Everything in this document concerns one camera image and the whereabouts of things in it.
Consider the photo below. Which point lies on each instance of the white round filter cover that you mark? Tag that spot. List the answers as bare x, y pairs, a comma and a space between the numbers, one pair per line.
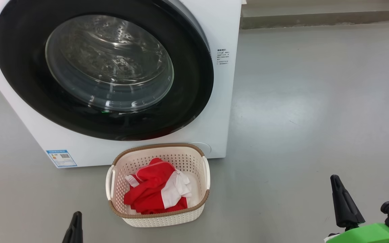
205, 147

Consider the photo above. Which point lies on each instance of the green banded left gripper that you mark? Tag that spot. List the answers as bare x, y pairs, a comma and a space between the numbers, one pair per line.
366, 236

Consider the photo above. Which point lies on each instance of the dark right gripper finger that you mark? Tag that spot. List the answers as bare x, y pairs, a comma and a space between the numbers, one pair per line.
339, 209
351, 212

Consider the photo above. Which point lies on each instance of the blue white energy label sticker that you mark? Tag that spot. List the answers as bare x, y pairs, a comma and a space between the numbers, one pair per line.
61, 158

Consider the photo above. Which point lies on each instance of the cream perforated basket brown rim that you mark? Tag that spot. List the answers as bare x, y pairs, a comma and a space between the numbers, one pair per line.
160, 219

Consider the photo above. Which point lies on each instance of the white front-load washing machine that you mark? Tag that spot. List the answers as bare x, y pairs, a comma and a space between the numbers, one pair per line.
221, 108

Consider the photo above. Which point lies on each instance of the small printed text label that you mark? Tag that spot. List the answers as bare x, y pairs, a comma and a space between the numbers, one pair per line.
223, 56

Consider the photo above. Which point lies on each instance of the red and white garment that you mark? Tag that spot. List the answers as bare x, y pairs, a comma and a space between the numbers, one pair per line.
147, 192

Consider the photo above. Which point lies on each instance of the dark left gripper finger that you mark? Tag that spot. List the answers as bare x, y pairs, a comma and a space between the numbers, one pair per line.
79, 233
71, 234

